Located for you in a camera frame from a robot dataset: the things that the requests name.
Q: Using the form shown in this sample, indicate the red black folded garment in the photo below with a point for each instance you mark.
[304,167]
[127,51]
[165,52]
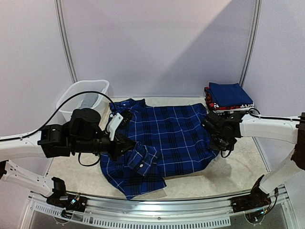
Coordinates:
[213,105]

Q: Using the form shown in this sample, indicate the blue plaid shirt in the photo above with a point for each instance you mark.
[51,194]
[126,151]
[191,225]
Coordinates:
[170,141]

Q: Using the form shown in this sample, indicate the white folded garment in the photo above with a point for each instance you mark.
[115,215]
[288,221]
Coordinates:
[230,111]

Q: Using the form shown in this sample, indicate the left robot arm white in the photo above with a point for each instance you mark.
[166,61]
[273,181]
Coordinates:
[15,148]

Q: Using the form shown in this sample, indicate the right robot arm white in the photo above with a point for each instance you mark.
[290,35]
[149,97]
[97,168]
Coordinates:
[281,139]

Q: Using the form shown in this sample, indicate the grey folded garment in basket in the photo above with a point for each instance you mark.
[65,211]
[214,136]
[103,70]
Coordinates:
[89,101]

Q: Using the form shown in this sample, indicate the right wall aluminium profile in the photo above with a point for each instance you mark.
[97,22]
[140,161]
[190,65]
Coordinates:
[251,41]

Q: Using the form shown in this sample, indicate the aluminium front rail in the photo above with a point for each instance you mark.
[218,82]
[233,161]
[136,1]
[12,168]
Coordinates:
[199,213]

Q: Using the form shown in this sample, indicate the left wall aluminium profile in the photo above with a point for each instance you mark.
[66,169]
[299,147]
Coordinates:
[64,39]

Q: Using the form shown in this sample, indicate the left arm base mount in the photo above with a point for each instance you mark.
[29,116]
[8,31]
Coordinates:
[70,203]

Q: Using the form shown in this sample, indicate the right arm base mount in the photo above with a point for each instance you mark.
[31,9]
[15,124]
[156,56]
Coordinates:
[255,200]

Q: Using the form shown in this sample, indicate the white plastic laundry basket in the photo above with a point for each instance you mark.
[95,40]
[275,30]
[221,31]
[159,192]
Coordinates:
[74,95]

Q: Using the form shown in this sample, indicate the wall aluminium profile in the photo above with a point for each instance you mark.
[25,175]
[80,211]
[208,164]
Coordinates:
[64,39]
[251,41]

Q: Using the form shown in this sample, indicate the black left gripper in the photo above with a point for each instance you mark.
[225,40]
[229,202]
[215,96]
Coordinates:
[119,148]

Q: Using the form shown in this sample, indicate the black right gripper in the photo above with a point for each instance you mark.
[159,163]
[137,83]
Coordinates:
[215,133]

